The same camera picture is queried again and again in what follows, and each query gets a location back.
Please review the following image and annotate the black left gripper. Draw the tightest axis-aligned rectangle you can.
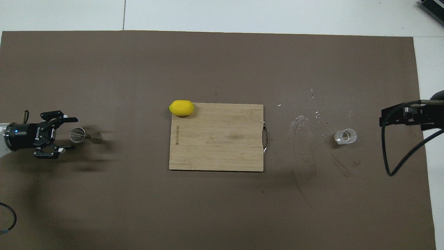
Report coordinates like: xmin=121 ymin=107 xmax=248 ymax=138
xmin=5 ymin=110 xmax=78 ymax=159

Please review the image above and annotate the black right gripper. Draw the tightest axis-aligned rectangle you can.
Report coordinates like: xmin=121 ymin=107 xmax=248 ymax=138
xmin=379 ymin=103 xmax=444 ymax=131

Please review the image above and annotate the steel double jigger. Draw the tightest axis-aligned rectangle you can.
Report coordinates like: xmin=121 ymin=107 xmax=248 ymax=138
xmin=70 ymin=127 xmax=103 ymax=144

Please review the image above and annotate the small clear glass cup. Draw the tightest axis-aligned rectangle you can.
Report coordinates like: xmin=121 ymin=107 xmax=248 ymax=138
xmin=334 ymin=128 xmax=358 ymax=145

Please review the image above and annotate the dark keyboard edge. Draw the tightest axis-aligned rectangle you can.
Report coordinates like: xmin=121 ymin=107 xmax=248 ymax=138
xmin=418 ymin=0 xmax=444 ymax=25

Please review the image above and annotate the yellow lemon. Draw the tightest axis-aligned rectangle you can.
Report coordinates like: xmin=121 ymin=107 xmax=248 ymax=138
xmin=169 ymin=100 xmax=195 ymax=117

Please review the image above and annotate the bamboo cutting board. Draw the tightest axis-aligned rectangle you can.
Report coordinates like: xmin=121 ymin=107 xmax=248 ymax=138
xmin=169 ymin=102 xmax=269 ymax=172

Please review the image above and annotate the brown table mat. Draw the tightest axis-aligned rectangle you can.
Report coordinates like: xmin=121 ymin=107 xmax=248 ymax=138
xmin=0 ymin=31 xmax=437 ymax=250

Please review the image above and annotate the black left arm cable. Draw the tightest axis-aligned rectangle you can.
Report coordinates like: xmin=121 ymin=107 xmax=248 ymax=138
xmin=0 ymin=110 xmax=30 ymax=232

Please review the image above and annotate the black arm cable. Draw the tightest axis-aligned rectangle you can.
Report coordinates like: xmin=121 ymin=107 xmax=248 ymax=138
xmin=0 ymin=110 xmax=30 ymax=232
xmin=382 ymin=100 xmax=444 ymax=176

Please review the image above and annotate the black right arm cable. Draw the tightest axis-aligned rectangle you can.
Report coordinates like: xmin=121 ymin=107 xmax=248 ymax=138
xmin=382 ymin=100 xmax=444 ymax=176

